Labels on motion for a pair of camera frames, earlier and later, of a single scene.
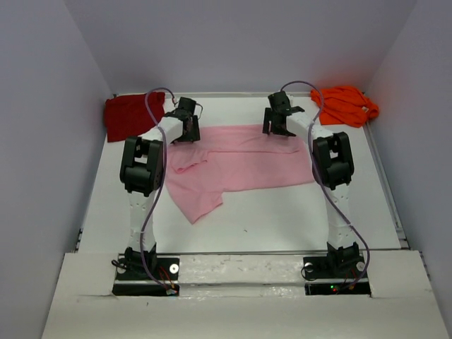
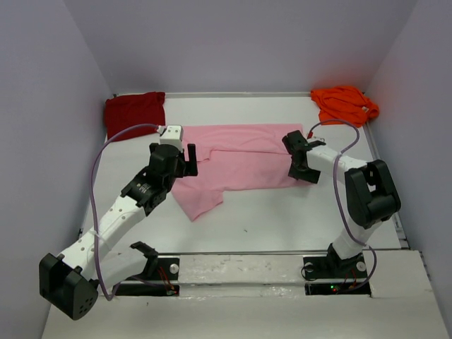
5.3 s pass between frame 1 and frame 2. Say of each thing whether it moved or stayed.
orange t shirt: stayed
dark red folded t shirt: stayed
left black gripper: moved
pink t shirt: stayed
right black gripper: moved
